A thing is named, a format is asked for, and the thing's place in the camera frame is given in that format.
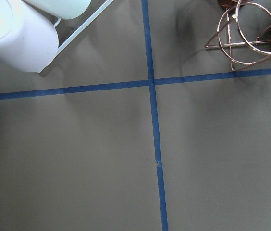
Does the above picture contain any mint green ceramic mug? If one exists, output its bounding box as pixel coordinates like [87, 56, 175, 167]
[25, 0, 91, 20]

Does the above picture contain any lilac ceramic mug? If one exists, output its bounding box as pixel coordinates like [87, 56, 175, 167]
[0, 0, 59, 72]

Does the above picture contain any white wire mug rack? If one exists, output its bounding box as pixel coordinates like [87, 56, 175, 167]
[38, 0, 114, 74]

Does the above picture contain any copper wire bottle rack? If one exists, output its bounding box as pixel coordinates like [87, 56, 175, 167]
[204, 0, 271, 71]

